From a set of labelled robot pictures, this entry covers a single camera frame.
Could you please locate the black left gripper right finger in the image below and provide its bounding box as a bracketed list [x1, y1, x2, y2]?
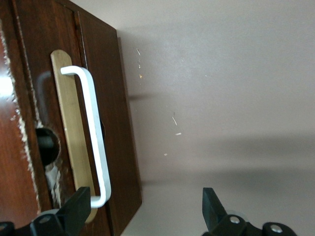
[201, 188, 296, 236]

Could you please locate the dark brown wooden cabinet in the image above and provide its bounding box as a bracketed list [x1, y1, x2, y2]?
[0, 0, 143, 236]

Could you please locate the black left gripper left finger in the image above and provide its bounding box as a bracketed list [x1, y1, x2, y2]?
[0, 186, 91, 236]

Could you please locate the wooden drawer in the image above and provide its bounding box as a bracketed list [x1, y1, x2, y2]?
[0, 0, 109, 236]

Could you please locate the brass handle backplate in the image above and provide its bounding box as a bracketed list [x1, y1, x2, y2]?
[50, 49, 98, 224]

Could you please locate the white drawer handle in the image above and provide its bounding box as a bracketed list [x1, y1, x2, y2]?
[60, 65, 112, 209]

